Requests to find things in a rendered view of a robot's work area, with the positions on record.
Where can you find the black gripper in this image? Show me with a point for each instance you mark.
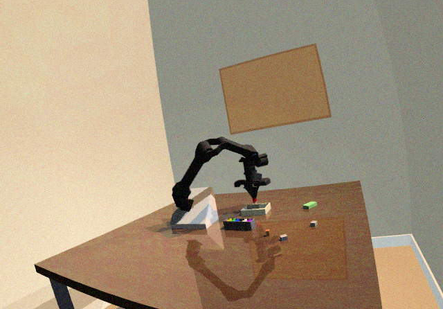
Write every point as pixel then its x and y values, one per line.
pixel 251 184

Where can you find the light green rectangular block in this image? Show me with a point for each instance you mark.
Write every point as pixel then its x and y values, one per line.
pixel 309 205

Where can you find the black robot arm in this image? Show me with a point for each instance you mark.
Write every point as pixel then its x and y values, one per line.
pixel 203 154

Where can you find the cream open tray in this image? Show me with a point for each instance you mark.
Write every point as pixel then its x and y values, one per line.
pixel 257 209

